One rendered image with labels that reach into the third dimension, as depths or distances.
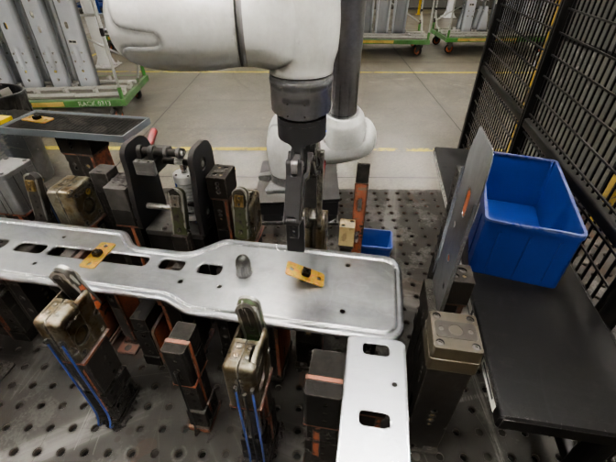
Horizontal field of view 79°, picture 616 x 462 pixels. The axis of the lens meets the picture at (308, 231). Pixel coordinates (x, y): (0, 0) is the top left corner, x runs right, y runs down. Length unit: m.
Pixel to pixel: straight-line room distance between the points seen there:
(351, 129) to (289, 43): 0.82
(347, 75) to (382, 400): 0.90
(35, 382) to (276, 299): 0.68
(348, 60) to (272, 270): 0.67
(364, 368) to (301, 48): 0.49
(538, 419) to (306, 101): 0.54
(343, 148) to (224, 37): 0.89
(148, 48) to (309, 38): 0.19
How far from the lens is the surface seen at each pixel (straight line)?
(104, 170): 1.09
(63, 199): 1.09
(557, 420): 0.67
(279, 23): 0.50
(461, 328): 0.67
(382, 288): 0.78
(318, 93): 0.54
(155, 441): 0.98
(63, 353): 0.84
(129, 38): 0.54
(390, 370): 0.66
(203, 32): 0.51
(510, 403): 0.65
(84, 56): 5.04
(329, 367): 0.67
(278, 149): 1.33
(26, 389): 1.19
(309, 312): 0.72
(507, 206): 1.06
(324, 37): 0.52
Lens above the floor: 1.55
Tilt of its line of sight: 37 degrees down
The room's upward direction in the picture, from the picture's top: straight up
